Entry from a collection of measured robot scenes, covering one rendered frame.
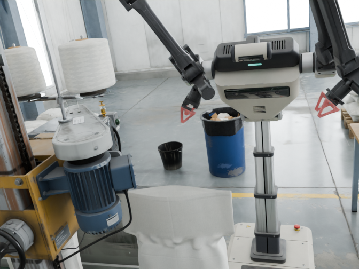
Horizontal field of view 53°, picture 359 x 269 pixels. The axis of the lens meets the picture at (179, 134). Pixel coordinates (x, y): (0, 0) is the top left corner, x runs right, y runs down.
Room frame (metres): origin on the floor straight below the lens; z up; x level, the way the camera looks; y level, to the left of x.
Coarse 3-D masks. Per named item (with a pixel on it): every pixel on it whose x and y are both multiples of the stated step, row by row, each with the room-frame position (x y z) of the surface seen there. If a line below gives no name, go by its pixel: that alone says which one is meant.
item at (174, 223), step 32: (128, 192) 1.36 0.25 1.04; (160, 192) 1.36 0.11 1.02; (192, 192) 1.32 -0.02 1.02; (224, 192) 1.25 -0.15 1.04; (160, 224) 1.27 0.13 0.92; (192, 224) 1.25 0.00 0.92; (224, 224) 1.25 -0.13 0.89; (160, 256) 1.27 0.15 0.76; (192, 256) 1.23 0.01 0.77; (224, 256) 1.24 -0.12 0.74
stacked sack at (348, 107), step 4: (344, 104) 4.29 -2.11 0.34; (348, 104) 4.21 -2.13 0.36; (352, 104) 4.15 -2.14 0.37; (356, 104) 4.10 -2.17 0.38; (348, 108) 4.08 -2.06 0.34; (352, 108) 4.02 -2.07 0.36; (356, 108) 3.98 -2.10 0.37; (348, 112) 4.00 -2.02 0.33; (352, 112) 3.94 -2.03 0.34; (356, 112) 3.91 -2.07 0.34
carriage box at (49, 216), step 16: (32, 144) 1.28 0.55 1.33; (48, 144) 1.25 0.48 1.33; (48, 160) 1.09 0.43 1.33; (64, 160) 1.17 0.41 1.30; (0, 176) 1.01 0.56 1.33; (16, 176) 0.99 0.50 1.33; (32, 176) 0.99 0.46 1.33; (32, 192) 0.98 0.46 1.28; (32, 208) 1.01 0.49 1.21; (48, 208) 1.03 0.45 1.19; (64, 208) 1.10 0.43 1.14; (0, 224) 1.02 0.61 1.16; (32, 224) 0.99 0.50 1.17; (48, 224) 1.01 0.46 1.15; (64, 224) 1.08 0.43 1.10; (48, 240) 0.98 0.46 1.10; (16, 256) 1.02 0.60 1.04; (32, 256) 1.00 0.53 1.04; (48, 256) 0.98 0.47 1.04
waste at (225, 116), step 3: (213, 114) 3.70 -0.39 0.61; (216, 114) 3.70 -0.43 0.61; (219, 114) 3.70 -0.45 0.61; (222, 114) 3.69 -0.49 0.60; (225, 114) 3.67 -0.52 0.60; (228, 114) 3.71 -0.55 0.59; (213, 117) 3.70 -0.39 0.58; (216, 117) 3.70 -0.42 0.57; (219, 117) 3.66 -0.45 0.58; (222, 117) 3.65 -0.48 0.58; (225, 117) 3.61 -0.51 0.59; (228, 117) 3.61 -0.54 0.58; (231, 117) 3.59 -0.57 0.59; (234, 117) 3.60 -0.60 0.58; (213, 120) 3.44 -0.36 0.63; (216, 120) 3.45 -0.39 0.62; (219, 120) 3.46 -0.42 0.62
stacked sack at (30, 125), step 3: (39, 120) 4.41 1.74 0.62; (42, 120) 4.40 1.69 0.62; (45, 120) 4.40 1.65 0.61; (27, 123) 4.34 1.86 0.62; (30, 123) 4.33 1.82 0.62; (33, 123) 4.28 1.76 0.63; (36, 123) 4.28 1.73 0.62; (39, 123) 4.26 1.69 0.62; (42, 123) 4.29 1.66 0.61; (27, 126) 4.19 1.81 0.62; (30, 126) 4.18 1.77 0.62; (33, 126) 4.17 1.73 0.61; (36, 126) 4.17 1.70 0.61; (27, 129) 4.09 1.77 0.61; (30, 129) 4.09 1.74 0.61; (33, 129) 4.10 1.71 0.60; (27, 132) 4.01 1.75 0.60
